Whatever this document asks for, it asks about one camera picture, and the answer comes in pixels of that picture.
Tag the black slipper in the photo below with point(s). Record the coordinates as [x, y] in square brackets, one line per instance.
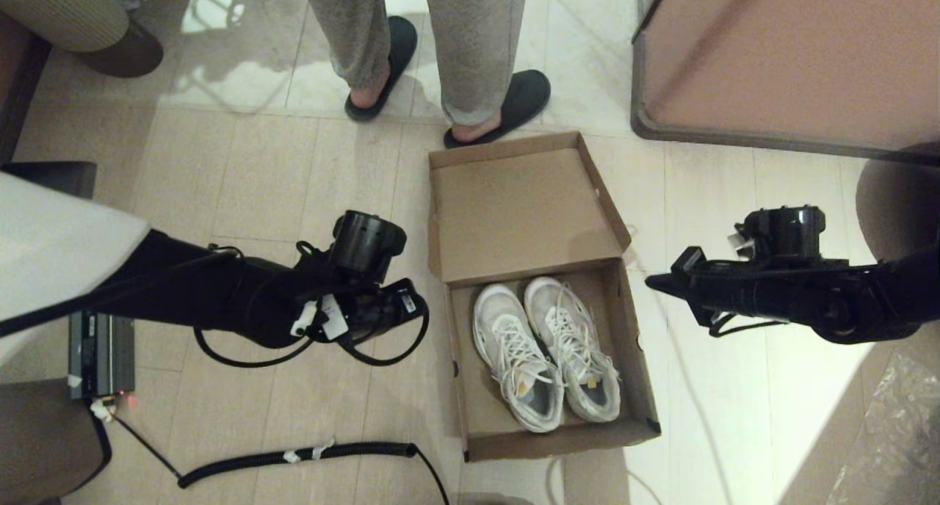
[525, 94]
[402, 42]

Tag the black floor mat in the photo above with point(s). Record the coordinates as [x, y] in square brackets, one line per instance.
[51, 171]

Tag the dark brown furniture edge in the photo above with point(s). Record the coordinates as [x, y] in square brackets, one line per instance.
[18, 86]

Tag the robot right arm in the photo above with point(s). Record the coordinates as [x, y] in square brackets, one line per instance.
[844, 299]

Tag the white lace-up sneaker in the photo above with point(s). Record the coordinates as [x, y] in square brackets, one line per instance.
[492, 314]
[547, 299]

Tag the beige ribbed pouf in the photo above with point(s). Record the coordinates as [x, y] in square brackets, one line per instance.
[66, 13]

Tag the pink cabinet with grey edge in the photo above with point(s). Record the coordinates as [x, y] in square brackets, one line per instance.
[793, 50]

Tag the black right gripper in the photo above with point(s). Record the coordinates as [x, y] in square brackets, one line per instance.
[716, 288]

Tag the grey metal power unit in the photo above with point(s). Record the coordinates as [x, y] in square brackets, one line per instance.
[103, 358]

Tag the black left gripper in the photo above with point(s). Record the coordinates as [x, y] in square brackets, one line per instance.
[382, 310]

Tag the brown cardboard shoe box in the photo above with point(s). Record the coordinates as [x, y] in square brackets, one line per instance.
[514, 219]

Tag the clear plastic sheet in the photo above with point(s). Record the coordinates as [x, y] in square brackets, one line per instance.
[903, 417]

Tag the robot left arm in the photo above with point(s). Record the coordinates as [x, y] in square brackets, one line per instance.
[220, 299]

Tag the brown rounded base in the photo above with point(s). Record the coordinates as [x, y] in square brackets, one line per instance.
[44, 439]

